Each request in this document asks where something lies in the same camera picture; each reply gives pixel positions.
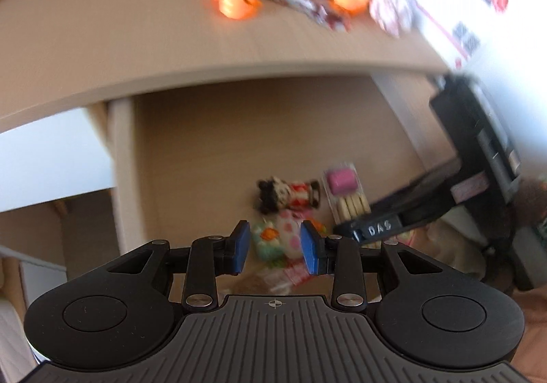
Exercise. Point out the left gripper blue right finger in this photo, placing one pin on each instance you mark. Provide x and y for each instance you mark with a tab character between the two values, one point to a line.
339	257

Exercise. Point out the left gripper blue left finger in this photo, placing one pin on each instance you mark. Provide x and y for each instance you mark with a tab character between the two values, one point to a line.
211	257

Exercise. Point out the pink green squishy toy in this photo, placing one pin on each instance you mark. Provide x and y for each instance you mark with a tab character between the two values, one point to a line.
279	236

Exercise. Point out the pink eraser biscuit blister pack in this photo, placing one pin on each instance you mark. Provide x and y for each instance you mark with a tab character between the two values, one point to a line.
346	199

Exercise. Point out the doll figure keychain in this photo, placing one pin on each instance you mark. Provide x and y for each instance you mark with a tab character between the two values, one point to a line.
276	195

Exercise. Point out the red white plastic packet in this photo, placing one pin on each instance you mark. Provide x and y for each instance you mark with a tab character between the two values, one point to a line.
320	13

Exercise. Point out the pink donut yellow toy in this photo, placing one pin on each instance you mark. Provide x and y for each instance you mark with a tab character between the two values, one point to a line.
394	17

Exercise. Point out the white notice sheet QR codes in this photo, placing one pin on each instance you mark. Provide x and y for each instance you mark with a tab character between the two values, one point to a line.
460	30

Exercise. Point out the white left drawer front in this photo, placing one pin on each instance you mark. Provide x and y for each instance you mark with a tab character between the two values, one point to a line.
53	158

